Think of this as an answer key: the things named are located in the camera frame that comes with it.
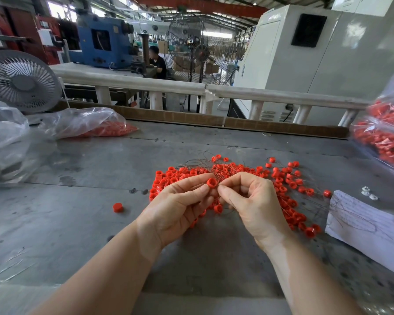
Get white desk fan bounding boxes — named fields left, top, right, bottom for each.
left=0, top=49, right=63, bottom=116

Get brown wooden board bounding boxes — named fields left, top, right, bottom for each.
left=54, top=101, right=349, bottom=138

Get large clear bag red pieces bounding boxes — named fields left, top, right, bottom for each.
left=349, top=65, right=394, bottom=173

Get person's right hand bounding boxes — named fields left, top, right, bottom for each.
left=218, top=171, right=293, bottom=252

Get large grey machine cabinet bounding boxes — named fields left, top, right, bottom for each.
left=232, top=0, right=394, bottom=125

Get pile of red plastic rings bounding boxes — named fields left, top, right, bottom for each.
left=148, top=154, right=332, bottom=239

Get person's left forearm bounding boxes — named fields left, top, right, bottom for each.
left=29, top=223, right=162, bottom=315

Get red industrial machine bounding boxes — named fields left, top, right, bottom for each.
left=0, top=7, right=63, bottom=66

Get clear bag with red pieces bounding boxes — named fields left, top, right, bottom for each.
left=39, top=107, right=139, bottom=139

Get white metal railing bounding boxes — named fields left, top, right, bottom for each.
left=51, top=62, right=371, bottom=126

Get black pedestal fan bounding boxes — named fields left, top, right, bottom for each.
left=189, top=42, right=212, bottom=113

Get white paper sheet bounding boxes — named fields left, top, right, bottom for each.
left=325, top=189, right=394, bottom=280

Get crumpled clear plastic bag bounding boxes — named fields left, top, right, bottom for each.
left=0, top=97, right=40, bottom=186

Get person's right forearm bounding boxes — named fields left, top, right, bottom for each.
left=264, top=231, right=363, bottom=315

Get person's left hand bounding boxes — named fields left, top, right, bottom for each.
left=134, top=172, right=218, bottom=250

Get bundle of thin metal wires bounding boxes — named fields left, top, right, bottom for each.
left=179, top=158, right=258, bottom=194

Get blue industrial machine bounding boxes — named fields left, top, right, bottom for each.
left=70, top=13, right=137, bottom=70

